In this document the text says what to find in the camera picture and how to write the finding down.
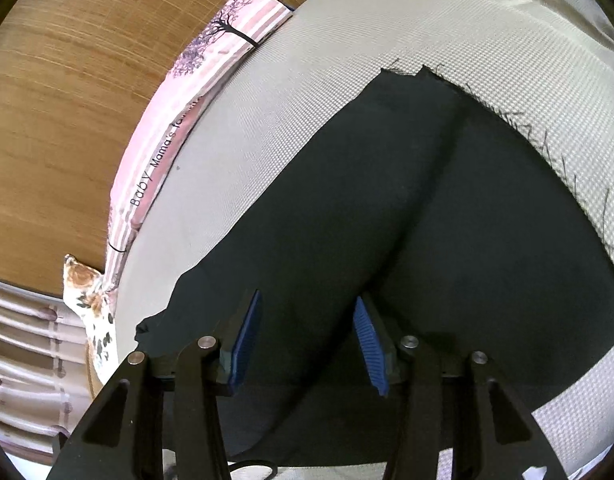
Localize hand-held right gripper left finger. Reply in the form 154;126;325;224
47;289;264;480

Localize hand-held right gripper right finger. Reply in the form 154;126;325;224
352;292;570;480

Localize black pants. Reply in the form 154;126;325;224
134;65;614;467

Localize floral pillow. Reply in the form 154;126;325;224
63;255;118;396

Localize pink striped pillow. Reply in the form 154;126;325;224
106;0;294;291

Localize woven wooden headboard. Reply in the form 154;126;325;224
0;0;313;301

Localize black cable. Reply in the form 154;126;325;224
227;460;280;480

